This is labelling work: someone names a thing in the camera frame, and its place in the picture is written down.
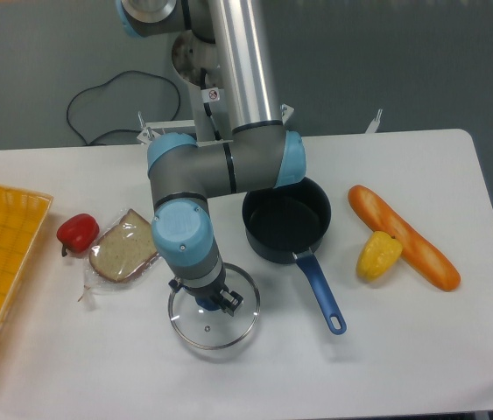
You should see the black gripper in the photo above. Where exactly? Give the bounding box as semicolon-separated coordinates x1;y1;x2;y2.
168;273;243;317

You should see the glass lid with blue knob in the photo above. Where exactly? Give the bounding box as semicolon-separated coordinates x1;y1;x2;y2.
167;262;261;350

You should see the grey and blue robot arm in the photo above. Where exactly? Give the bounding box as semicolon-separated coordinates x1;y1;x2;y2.
116;1;306;314

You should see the dark blue saucepan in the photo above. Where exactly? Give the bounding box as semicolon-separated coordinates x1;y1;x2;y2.
242;177;348;335

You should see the wrapped bread slice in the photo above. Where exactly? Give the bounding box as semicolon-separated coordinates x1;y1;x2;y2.
79;208;160;301

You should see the red bell pepper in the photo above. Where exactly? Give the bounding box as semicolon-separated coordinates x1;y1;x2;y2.
56;213;100;257

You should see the orange baguette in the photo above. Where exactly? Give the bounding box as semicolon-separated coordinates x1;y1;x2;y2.
348;185;461;291

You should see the black cable on floor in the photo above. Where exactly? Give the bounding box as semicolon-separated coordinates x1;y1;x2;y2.
66;69;182;147

